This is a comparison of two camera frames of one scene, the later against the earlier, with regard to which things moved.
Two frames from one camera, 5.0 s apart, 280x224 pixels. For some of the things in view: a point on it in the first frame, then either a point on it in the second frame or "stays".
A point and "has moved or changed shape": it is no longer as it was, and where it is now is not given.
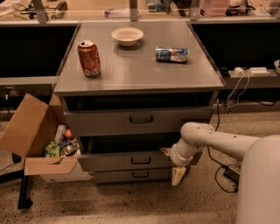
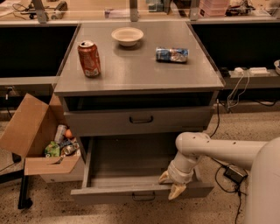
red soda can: x=89 y=59 stays
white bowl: x=127 y=36 stays
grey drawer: x=125 y=153 has moved or changed shape
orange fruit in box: x=68 y=133 stays
